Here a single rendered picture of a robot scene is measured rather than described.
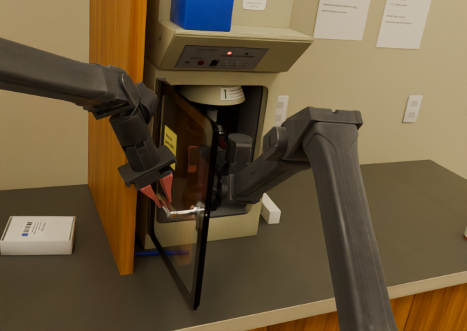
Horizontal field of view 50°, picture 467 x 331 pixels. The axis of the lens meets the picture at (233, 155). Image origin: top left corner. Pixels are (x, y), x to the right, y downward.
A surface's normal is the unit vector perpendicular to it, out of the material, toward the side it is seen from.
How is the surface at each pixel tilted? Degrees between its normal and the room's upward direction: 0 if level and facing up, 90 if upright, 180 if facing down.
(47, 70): 66
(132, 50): 90
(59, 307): 0
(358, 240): 38
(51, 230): 0
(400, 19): 90
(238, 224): 90
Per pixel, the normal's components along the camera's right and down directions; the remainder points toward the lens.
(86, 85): 0.92, -0.20
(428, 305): 0.40, 0.39
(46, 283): 0.12, -0.92
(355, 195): 0.23, -0.49
